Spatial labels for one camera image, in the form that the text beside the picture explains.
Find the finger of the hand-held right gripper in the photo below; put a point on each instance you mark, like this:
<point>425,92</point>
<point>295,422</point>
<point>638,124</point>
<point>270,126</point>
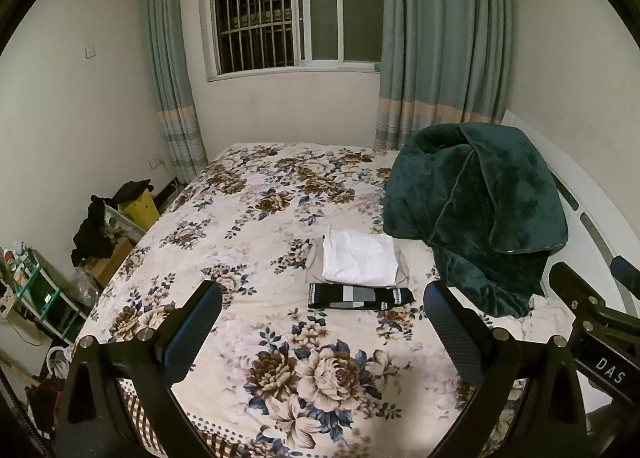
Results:
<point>627,274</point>
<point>575,283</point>

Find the white t-shirt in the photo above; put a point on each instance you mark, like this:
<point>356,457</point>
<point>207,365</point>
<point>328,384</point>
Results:
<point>357,258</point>

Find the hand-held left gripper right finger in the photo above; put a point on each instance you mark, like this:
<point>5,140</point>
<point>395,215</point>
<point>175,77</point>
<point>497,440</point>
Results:
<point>452,335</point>

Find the dark red cloth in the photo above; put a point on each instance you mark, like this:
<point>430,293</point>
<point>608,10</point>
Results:
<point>45,400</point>

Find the beige folded garment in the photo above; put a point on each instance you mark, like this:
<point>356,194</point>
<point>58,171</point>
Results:
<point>313,270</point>

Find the black striped folded garment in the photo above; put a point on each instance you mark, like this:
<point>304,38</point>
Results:
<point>325,297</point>

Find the cream crumpled garment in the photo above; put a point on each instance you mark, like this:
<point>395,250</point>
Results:
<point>545,315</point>

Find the dark green plush blanket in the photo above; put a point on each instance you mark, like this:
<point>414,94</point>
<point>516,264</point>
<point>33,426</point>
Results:
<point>465,198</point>

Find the black cloth on yellow box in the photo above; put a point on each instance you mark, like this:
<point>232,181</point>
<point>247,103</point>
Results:
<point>132,187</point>

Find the white curved headboard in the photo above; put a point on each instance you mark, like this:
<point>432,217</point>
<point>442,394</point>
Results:
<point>575,193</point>

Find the clear plastic storage box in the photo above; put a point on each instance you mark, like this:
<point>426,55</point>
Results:
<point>122,223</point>

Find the narrow grey-green curtain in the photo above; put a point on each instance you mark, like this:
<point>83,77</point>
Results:
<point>172,63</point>

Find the clear plastic bag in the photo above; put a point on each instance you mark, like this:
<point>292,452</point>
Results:
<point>84,285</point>

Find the green shelf rack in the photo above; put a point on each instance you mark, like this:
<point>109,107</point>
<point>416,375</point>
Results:
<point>40,298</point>

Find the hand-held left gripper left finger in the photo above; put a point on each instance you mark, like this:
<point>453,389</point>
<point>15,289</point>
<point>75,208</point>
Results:
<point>192,333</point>

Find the yellow box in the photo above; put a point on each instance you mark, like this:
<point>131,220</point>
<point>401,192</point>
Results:
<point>142,210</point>

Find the black draped garment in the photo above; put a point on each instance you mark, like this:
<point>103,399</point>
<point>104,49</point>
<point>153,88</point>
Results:
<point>92,230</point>

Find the wide grey-green curtain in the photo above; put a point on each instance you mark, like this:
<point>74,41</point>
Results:
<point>440,38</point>

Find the cardboard box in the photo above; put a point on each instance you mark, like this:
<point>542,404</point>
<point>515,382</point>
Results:
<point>112,260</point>

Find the barred window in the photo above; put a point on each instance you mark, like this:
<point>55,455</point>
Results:
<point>340,3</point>

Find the wall switch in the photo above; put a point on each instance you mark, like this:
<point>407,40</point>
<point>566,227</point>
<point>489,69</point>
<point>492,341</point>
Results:
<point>90,52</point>

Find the bed with floral sheet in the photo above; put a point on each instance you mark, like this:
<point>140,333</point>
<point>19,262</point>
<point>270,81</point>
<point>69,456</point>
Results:
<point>240,238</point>

